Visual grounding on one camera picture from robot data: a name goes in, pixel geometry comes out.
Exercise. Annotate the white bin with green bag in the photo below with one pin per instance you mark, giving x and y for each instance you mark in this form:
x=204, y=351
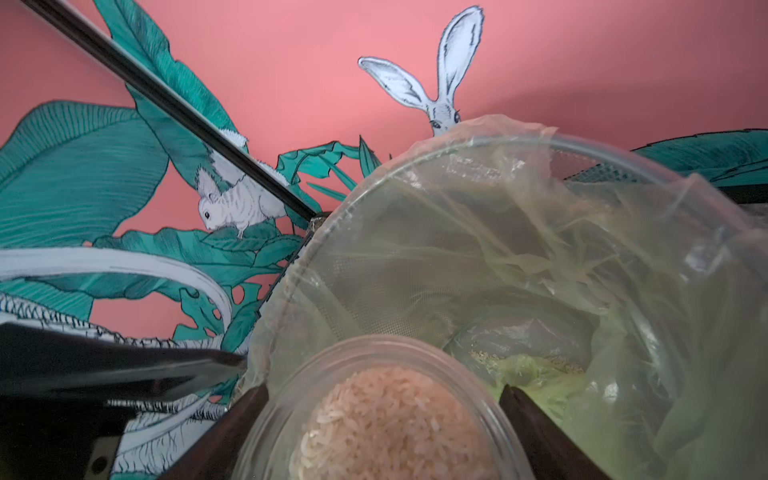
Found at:
x=630, y=304

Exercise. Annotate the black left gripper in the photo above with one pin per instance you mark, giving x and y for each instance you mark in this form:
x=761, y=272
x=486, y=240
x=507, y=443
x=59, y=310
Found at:
x=49, y=439

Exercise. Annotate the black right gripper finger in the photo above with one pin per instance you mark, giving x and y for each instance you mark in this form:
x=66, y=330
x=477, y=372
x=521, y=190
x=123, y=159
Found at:
x=551, y=454

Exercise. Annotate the rice jar with beige lid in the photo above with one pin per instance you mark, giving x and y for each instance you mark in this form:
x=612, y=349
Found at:
x=380, y=407

